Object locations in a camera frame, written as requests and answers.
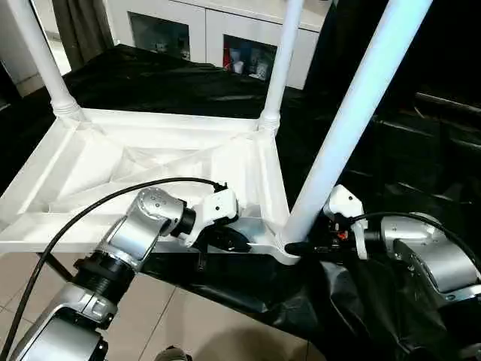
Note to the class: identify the white plastic table top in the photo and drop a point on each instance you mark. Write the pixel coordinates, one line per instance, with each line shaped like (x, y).
(113, 150)

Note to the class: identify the white plastic table leg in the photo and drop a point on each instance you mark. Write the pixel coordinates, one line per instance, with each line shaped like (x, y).
(280, 60)
(41, 53)
(357, 105)

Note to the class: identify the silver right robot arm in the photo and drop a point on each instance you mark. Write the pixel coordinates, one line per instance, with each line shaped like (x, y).
(428, 256)

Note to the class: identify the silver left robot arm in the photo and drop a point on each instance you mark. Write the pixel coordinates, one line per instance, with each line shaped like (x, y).
(139, 226)

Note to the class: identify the black stand pole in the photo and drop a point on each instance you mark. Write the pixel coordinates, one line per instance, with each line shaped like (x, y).
(51, 267)

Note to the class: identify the black plastic mat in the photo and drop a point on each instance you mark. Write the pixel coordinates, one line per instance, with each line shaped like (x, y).
(150, 83)

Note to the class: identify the black low bench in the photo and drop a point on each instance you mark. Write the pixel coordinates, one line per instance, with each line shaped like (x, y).
(447, 105)

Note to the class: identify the small red bottle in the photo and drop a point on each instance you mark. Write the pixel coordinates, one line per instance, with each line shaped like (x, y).
(228, 56)

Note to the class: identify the white glass-door cabinet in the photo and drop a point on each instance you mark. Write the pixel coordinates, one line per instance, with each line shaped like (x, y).
(199, 22)

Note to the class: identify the grey curtain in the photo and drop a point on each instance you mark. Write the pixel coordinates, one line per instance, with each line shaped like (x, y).
(79, 30)

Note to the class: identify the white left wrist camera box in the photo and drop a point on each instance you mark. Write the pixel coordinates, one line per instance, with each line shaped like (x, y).
(214, 204)

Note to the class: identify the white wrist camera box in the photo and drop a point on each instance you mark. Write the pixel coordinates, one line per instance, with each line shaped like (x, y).
(214, 204)
(342, 201)

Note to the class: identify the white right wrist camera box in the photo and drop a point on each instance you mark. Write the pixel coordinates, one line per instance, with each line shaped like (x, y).
(342, 201)

